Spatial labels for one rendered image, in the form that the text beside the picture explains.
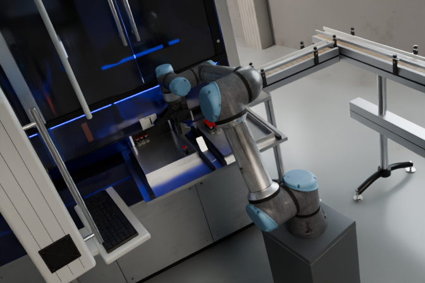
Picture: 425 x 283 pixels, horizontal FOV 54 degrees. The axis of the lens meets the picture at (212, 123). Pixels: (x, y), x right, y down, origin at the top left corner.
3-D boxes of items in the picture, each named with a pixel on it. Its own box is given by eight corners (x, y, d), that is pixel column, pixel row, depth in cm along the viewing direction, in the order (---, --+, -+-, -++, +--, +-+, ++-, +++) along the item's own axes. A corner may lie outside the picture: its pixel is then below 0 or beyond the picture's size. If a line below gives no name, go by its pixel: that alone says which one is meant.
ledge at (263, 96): (238, 98, 238) (238, 96, 237) (258, 90, 241) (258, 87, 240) (250, 107, 226) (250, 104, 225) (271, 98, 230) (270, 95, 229)
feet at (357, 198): (350, 197, 272) (348, 180, 265) (409, 165, 285) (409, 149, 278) (358, 204, 266) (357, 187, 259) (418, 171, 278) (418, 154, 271)
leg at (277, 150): (274, 186, 287) (255, 88, 249) (286, 180, 289) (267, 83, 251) (282, 193, 279) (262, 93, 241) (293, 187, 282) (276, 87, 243)
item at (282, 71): (242, 105, 235) (236, 80, 227) (230, 96, 248) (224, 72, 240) (341, 62, 252) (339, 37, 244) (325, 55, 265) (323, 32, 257)
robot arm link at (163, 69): (159, 72, 170) (150, 67, 177) (166, 96, 176) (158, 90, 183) (175, 65, 173) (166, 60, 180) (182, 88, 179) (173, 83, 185)
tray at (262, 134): (197, 131, 214) (195, 125, 213) (241, 112, 221) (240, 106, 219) (225, 162, 186) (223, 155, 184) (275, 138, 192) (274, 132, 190)
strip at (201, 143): (198, 148, 200) (195, 138, 197) (204, 146, 201) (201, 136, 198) (210, 162, 188) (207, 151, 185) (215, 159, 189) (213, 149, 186)
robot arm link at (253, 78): (272, 59, 136) (205, 54, 178) (245, 72, 132) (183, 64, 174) (281, 91, 140) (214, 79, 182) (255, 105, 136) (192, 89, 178)
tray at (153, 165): (129, 148, 216) (127, 142, 214) (176, 128, 222) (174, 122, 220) (147, 180, 187) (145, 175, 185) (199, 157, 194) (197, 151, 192)
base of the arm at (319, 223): (336, 221, 154) (334, 201, 149) (308, 245, 147) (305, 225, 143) (305, 203, 165) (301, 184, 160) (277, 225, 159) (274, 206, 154)
